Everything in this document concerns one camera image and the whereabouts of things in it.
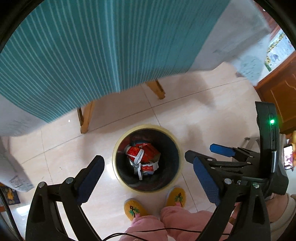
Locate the wooden table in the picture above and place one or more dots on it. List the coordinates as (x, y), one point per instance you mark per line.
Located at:
(86, 118)

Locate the red packet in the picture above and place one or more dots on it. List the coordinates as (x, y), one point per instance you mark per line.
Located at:
(133, 151)

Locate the person's pink trouser leg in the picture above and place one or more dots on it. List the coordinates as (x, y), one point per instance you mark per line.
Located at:
(185, 222)
(145, 231)

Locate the round dark trash bin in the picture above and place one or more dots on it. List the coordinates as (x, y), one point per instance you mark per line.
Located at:
(168, 150)

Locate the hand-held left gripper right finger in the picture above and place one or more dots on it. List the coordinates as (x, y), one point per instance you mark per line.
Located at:
(205, 180)

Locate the teal tree-print tablecloth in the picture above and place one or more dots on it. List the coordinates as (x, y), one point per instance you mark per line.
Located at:
(92, 46)

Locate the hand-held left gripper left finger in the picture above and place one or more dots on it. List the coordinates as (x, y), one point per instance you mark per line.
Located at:
(91, 176)

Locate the person's right forearm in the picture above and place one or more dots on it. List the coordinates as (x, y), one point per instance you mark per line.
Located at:
(282, 208)

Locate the red and white cartons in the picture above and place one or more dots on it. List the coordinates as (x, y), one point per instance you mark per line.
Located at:
(151, 154)

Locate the wall poster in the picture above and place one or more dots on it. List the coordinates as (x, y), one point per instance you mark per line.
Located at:
(279, 48)

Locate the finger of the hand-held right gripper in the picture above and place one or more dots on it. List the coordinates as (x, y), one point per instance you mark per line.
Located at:
(222, 149)
(231, 168)

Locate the wooden door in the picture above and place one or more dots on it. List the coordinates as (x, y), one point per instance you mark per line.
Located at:
(277, 92)

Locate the yellow embroidered slipper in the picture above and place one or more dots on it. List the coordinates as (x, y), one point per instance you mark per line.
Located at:
(177, 197)
(135, 209)

